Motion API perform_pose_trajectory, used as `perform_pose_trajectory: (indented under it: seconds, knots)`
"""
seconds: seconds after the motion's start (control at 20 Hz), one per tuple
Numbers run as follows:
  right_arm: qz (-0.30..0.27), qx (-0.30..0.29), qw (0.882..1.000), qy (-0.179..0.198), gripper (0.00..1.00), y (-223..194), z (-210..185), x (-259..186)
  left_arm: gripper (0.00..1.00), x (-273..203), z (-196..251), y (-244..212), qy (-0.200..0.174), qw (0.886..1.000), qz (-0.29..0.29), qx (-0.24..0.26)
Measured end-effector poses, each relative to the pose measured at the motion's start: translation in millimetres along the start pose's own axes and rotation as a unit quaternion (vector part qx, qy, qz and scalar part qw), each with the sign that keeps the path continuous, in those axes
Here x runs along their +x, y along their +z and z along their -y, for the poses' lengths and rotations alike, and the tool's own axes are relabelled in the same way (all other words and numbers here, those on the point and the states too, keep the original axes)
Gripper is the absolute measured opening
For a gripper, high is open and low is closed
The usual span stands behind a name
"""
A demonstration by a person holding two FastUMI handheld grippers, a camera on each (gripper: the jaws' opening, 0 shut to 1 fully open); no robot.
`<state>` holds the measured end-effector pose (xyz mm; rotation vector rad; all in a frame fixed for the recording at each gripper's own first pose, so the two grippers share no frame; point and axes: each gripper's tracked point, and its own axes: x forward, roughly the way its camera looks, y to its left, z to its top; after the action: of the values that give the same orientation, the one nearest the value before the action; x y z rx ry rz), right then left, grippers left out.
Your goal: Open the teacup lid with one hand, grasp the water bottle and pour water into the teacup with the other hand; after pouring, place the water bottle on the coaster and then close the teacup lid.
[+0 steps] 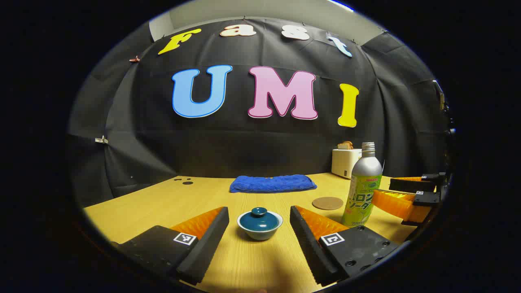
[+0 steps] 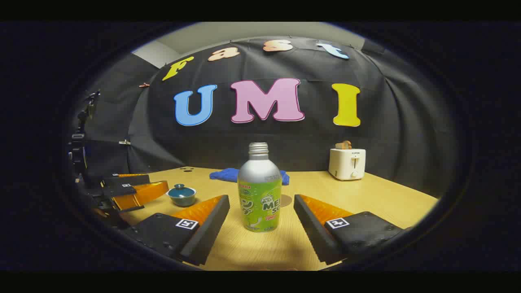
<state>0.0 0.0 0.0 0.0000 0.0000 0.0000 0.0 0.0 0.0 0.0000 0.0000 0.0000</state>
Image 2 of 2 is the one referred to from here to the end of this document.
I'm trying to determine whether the blue towel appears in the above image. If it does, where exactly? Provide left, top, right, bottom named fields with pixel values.
left=209, top=168, right=290, bottom=186

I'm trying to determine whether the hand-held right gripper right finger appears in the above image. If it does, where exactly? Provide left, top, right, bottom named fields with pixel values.
left=293, top=194, right=412, bottom=265

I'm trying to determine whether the black backdrop cloth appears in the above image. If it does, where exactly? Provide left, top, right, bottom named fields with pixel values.
left=69, top=36, right=456, bottom=200

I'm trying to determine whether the silver green water bottle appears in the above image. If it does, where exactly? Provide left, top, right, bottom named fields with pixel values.
left=237, top=142, right=282, bottom=233

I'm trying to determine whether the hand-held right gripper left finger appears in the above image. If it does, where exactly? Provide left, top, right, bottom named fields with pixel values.
left=122, top=195, right=230, bottom=266

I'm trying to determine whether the blue white teacup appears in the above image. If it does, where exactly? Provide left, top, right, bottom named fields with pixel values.
left=166, top=189, right=197, bottom=207

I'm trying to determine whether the white toaster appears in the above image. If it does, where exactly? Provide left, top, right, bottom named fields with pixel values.
left=328, top=148, right=366, bottom=181

